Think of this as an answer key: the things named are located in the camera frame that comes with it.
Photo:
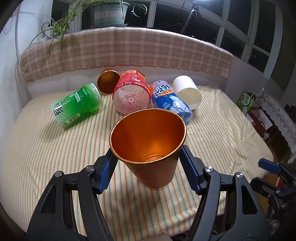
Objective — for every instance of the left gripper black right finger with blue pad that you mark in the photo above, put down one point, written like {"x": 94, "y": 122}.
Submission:
{"x": 228, "y": 209}

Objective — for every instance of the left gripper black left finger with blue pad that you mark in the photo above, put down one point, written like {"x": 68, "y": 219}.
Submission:
{"x": 69, "y": 209}

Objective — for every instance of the orange paper cup gold rim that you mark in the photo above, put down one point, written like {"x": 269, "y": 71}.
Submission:
{"x": 149, "y": 142}

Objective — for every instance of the white paper cup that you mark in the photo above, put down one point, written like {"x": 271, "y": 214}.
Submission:
{"x": 185, "y": 88}

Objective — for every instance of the green plastic bottle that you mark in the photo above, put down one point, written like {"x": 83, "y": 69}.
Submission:
{"x": 77, "y": 105}

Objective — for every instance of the white lace cloth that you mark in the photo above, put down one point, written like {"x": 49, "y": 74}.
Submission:
{"x": 280, "y": 117}

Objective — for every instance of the green snack package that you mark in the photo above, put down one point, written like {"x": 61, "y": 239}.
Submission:
{"x": 246, "y": 101}

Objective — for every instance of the red label clear bottle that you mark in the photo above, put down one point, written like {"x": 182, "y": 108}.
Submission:
{"x": 131, "y": 93}

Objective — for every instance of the blue Arctic Ocean bottle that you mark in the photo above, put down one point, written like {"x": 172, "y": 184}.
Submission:
{"x": 163, "y": 96}

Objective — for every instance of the plaid beige backrest blanket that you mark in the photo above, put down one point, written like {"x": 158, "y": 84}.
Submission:
{"x": 120, "y": 47}

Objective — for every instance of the potted spider plant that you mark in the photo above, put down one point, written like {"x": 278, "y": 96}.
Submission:
{"x": 101, "y": 14}

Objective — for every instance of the black light tripod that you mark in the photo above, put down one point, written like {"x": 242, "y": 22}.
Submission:
{"x": 194, "y": 14}

